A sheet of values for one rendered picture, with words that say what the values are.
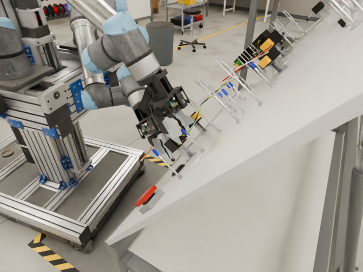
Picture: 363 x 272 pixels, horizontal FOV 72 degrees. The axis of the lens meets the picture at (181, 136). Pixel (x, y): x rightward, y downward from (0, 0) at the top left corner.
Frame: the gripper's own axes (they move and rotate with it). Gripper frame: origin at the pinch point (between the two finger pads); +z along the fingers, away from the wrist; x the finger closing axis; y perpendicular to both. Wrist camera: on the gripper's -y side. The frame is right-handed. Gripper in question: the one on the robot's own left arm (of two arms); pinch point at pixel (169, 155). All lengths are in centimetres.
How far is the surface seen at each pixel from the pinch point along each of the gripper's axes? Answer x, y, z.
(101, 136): -115, -144, -69
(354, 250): 35, 24, 37
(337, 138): 63, -70, 27
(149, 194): 1.3, 27.0, 8.7
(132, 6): -73, -372, -346
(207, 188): 19.9, 43.5, 11.9
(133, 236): -22.1, 6.9, 18.9
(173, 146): 6.3, 10.3, -0.9
